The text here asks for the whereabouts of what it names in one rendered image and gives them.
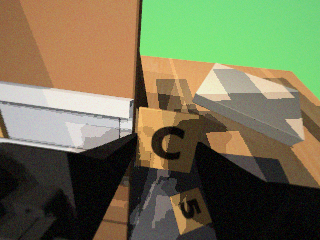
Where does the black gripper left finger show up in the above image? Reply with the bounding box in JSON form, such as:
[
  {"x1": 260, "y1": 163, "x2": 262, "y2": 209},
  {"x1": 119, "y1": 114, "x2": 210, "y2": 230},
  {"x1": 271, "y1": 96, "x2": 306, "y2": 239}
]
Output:
[{"x1": 0, "y1": 133, "x2": 138, "y2": 240}]

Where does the grey flat rectangular box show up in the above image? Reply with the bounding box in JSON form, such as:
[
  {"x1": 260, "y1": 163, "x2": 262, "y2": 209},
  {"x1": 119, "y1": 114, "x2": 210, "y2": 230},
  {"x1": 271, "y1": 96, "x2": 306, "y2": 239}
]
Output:
[{"x1": 192, "y1": 63, "x2": 305, "y2": 146}]

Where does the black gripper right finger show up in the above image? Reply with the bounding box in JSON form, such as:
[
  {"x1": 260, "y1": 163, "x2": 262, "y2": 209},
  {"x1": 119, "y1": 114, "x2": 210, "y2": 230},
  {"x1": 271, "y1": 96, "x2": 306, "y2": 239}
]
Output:
[{"x1": 195, "y1": 142, "x2": 320, "y2": 240}]

